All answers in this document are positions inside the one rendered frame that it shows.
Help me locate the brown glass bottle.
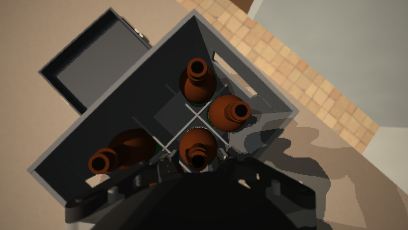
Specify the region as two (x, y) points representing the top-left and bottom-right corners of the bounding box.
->
(159, 152), (186, 173)
(88, 128), (163, 174)
(206, 94), (251, 132)
(179, 58), (217, 107)
(179, 125), (218, 171)

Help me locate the black rectangular tray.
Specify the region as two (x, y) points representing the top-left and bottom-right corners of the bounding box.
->
(38, 7), (151, 116)

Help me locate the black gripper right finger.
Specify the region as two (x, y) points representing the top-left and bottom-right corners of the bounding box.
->
(210, 148), (317, 230)

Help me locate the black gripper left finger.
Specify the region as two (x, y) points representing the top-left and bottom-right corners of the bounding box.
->
(65, 149), (182, 230)

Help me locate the dark grey crate with dividers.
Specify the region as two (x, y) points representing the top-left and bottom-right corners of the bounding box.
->
(27, 9), (300, 208)

